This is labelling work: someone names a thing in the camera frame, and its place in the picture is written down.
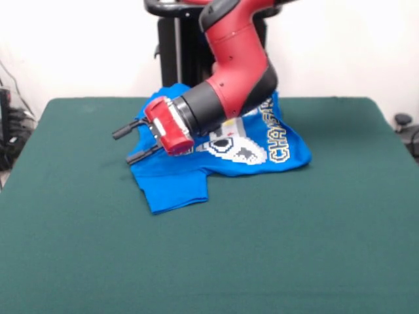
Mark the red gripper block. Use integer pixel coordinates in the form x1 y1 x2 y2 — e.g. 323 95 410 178
112 95 195 166

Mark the blue printed t-shirt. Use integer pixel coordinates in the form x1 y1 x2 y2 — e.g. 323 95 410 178
128 82 313 215

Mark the dark green table cloth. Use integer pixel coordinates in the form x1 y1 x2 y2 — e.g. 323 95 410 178
0 96 419 314

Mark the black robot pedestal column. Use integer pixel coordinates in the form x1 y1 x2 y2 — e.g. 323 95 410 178
143 0 282 99

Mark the black cables and equipment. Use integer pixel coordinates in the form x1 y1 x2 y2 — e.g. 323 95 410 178
0 58 37 190

